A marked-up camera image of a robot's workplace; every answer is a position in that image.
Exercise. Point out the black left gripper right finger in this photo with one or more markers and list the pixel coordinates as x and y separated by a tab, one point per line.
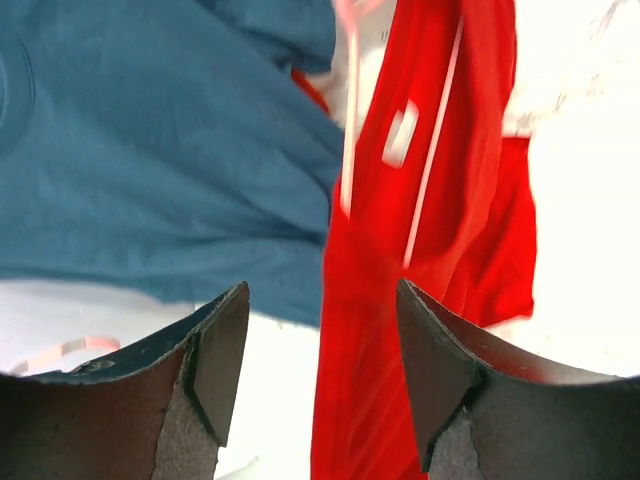
484	408

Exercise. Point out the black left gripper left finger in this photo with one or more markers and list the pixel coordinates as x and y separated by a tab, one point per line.
159	408

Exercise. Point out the red t shirt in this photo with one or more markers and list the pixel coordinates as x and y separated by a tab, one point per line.
475	250

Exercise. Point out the pink wire hanger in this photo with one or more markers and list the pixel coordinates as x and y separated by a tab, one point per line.
348	13
56	358

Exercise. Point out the blue t shirt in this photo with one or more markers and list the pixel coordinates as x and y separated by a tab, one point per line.
162	146

